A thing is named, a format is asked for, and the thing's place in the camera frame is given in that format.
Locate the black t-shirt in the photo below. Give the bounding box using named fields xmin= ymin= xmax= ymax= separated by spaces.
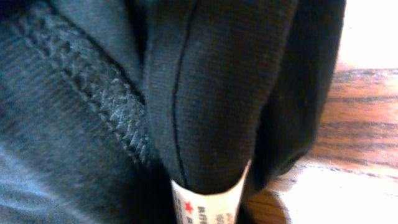
xmin=1 ymin=0 xmax=346 ymax=223

